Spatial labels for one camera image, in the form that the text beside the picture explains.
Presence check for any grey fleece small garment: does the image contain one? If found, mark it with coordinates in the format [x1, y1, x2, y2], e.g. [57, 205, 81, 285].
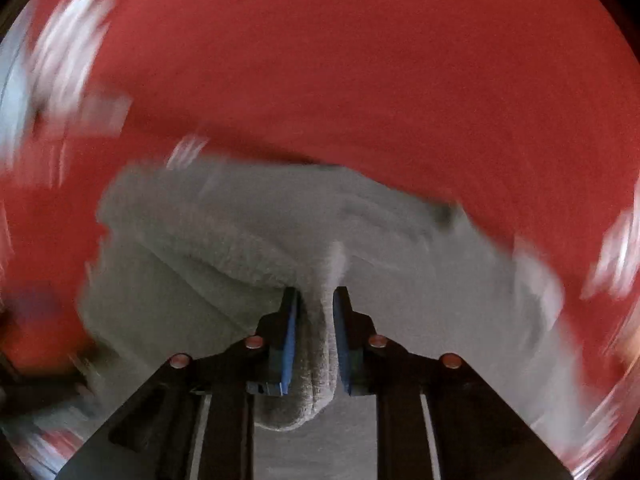
[80, 159, 586, 479]

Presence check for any red printed bed sheet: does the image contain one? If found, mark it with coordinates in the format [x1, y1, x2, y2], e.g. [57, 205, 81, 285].
[1, 0, 639, 479]

